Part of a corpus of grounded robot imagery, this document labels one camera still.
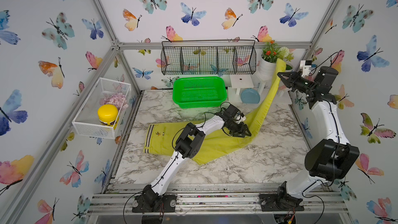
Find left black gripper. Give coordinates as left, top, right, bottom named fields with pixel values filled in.
left=226, top=120, right=251, bottom=137

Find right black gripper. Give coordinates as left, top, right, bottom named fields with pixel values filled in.
left=279, top=73, right=319, bottom=97

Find yellow-green long pants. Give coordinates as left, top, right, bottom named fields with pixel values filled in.
left=143, top=59, right=286, bottom=164

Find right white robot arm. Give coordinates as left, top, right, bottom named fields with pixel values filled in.
left=277, top=66, right=360, bottom=202

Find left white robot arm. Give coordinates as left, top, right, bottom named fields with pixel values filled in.
left=141, top=104, right=251, bottom=205

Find small white green cup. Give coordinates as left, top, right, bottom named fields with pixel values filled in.
left=285, top=64, right=293, bottom=72

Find potted plant white pot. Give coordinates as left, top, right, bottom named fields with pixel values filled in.
left=259, top=40, right=294, bottom=81

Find light blue round object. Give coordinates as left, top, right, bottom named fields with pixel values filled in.
left=240, top=88, right=261, bottom=104

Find green plastic basket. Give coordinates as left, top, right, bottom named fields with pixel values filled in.
left=173, top=76, right=228, bottom=109

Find pink artificial flowers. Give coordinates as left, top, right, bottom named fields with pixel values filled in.
left=103, top=93, right=129, bottom=111

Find yellow lidded jar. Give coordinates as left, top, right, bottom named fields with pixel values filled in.
left=97, top=105, right=119, bottom=126

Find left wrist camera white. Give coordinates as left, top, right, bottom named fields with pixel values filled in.
left=235, top=113, right=246, bottom=123

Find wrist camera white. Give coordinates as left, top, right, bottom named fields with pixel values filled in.
left=300, top=60, right=312, bottom=77
left=235, top=113, right=246, bottom=123

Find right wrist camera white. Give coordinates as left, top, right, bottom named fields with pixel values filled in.
left=300, top=60, right=312, bottom=77

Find black wire wall basket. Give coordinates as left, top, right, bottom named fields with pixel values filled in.
left=157, top=39, right=258, bottom=77

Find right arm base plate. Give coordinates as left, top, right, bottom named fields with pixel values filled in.
left=259, top=194, right=304, bottom=212

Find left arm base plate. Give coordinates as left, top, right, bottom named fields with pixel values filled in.
left=132, top=194, right=177, bottom=213

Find white mesh wall basket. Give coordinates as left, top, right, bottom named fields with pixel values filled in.
left=72, top=78, right=131, bottom=139

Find aluminium front rail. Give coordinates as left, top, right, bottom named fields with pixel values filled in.
left=88, top=191, right=348, bottom=216

